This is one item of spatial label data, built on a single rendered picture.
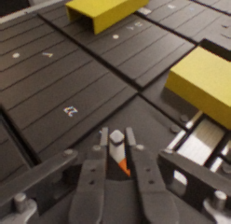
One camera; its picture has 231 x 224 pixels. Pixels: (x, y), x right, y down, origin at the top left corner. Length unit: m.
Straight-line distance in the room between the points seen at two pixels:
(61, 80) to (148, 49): 0.14
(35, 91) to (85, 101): 0.06
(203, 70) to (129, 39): 0.13
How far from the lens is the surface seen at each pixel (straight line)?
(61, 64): 0.25
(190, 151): 0.21
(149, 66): 0.24
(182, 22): 0.36
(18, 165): 0.19
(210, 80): 0.22
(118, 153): 0.17
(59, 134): 0.18
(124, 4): 0.34
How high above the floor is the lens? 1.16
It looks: 56 degrees down
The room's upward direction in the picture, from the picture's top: 1 degrees clockwise
